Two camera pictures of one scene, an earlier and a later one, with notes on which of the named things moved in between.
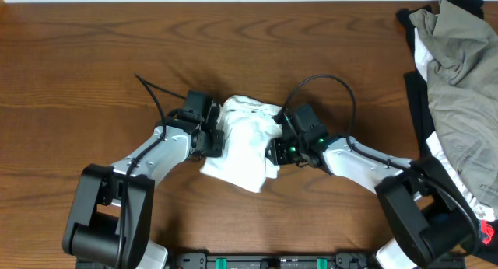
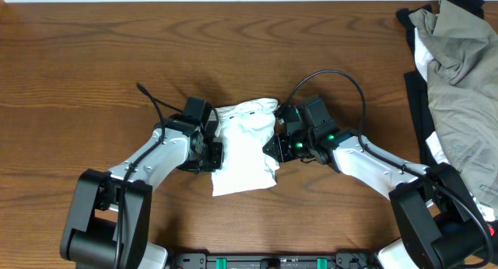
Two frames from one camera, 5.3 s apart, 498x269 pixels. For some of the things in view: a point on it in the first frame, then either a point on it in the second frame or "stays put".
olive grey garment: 462,88 stays put
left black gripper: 217,150 to 216,161
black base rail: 271,260 stays put
